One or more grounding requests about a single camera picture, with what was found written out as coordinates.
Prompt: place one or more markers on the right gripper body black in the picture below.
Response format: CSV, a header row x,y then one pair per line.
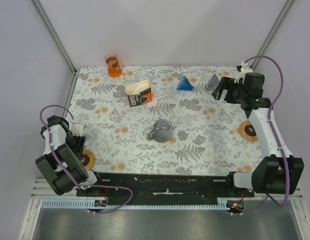
x,y
235,92

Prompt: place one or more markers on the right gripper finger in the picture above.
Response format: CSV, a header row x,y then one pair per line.
x,y
223,84
217,94

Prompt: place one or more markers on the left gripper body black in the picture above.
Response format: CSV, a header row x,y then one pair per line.
x,y
76,143

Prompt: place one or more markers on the grey glass mug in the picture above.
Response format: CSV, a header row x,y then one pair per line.
x,y
162,131

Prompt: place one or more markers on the coffee filter box orange black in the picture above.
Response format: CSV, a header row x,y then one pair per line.
x,y
139,93

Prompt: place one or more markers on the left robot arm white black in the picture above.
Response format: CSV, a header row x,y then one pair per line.
x,y
65,164

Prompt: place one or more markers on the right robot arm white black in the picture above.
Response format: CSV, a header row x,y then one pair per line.
x,y
279,171

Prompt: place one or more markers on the blue plastic dripper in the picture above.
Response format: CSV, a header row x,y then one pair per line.
x,y
184,85

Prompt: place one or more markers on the floral tablecloth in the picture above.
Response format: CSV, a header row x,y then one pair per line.
x,y
206,133

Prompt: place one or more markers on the orange glass carafe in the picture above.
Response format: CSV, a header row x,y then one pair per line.
x,y
113,66

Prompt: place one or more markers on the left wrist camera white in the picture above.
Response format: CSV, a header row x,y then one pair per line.
x,y
77,129

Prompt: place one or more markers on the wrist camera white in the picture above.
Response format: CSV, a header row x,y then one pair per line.
x,y
77,129
243,69

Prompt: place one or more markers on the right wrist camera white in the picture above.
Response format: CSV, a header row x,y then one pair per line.
x,y
243,69

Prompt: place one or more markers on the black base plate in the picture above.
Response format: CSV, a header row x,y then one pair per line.
x,y
122,185

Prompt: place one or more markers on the right aluminium frame post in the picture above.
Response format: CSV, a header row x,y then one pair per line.
x,y
276,26

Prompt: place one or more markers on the aluminium frame post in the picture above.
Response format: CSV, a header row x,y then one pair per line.
x,y
53,34
276,26

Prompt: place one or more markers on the left aluminium frame post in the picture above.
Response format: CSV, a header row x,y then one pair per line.
x,y
53,34

